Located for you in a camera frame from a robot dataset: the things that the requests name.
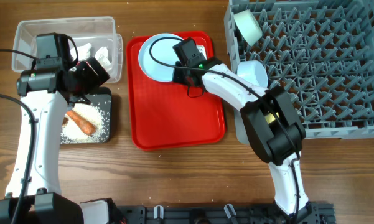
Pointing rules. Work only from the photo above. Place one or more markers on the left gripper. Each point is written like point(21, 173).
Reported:
point(94, 81)

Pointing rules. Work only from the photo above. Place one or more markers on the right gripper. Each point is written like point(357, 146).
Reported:
point(177, 76)

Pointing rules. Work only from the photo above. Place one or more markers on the white tissue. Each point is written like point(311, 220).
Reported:
point(102, 56)
point(83, 52)

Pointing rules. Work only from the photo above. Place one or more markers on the white plastic spoon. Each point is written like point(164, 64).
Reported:
point(202, 50)

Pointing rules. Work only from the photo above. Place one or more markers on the light blue plate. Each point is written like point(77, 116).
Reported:
point(161, 46)

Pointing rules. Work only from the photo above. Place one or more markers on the orange carrot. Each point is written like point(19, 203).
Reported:
point(85, 126)

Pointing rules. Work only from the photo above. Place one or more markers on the white rice pile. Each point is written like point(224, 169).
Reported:
point(71, 134)

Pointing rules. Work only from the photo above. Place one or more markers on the light blue bowl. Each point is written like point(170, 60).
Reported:
point(254, 72)

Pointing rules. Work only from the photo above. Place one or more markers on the green bowl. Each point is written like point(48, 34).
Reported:
point(248, 27)

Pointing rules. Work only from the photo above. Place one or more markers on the brown food lump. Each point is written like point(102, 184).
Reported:
point(65, 122)

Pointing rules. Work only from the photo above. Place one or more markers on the yellow cup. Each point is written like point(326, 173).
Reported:
point(271, 118)

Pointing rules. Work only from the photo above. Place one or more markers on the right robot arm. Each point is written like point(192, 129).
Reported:
point(272, 125)

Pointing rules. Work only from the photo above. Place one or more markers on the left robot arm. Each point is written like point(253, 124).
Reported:
point(52, 86)

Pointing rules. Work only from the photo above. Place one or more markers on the black waste tray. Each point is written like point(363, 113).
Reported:
point(101, 99)

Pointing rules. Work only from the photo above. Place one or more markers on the grey dishwasher rack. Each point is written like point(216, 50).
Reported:
point(322, 53)

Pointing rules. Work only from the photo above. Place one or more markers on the clear plastic bin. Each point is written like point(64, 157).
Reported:
point(99, 31)

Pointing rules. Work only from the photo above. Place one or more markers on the red serving tray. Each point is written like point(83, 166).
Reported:
point(164, 115)

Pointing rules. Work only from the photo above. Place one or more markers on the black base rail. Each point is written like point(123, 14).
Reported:
point(312, 213)

